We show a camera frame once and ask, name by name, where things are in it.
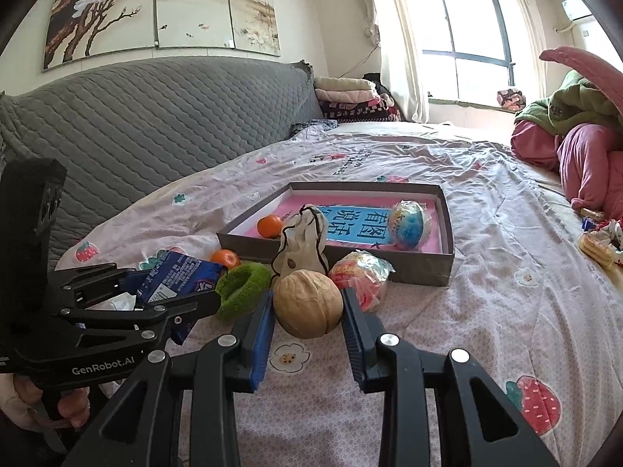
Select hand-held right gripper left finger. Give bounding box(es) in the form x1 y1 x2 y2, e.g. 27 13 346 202
63 289 277 467

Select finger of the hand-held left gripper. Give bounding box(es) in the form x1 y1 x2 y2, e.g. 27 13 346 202
49 263 142 309
58 289 222 346

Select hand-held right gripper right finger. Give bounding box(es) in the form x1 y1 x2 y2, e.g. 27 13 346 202
340 288 560 467

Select blue packet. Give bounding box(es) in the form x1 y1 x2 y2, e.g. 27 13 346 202
131 251 229 344

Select green hair scrunchie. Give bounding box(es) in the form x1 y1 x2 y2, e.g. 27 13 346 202
214 263 272 321

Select walnut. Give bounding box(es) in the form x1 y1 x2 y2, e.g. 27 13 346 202
273 270 344 339

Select red toy egg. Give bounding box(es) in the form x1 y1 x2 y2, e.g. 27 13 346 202
328 250 395 313

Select orange tangerine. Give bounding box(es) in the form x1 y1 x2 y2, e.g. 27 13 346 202
210 249 240 270
257 215 284 239

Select grey cardboard box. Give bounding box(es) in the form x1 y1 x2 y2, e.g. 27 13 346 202
216 181 456 287

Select blue toy egg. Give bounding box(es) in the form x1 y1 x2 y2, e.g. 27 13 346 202
389 199 433 252

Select person's left hand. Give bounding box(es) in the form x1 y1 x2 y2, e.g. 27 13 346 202
11 377 92 430

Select beige cloth pouch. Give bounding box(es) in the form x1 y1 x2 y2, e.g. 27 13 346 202
271 204 328 278

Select pink book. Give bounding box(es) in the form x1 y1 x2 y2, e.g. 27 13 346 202
243 195 441 254

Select grey quilted headboard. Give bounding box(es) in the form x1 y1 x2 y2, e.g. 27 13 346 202
0 56 324 273

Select strawberry print bed sheet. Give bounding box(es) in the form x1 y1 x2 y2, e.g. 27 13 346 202
53 121 623 467

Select dark patterned cloth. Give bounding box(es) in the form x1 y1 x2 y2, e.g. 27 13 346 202
291 118 339 137

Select stack of folded blankets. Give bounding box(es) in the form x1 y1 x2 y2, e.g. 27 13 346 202
314 75 402 125

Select yellow biscuit packet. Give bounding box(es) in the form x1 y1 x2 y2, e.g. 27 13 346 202
578 232 615 267

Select floral cushion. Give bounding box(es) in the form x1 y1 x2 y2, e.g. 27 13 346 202
496 88 526 112

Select pink quilt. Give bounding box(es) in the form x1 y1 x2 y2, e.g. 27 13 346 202
511 46 623 215

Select cream curtain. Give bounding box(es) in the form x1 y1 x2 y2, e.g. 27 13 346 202
503 0 546 108
365 0 430 125

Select green blanket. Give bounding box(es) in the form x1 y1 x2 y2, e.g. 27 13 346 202
516 70 623 137

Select black framed window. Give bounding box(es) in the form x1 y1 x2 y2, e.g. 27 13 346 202
406 0 517 105

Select white air conditioner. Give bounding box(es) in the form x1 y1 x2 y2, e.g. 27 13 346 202
561 0 597 23

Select floral wall painting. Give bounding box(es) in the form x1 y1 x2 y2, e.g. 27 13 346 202
43 0 282 71

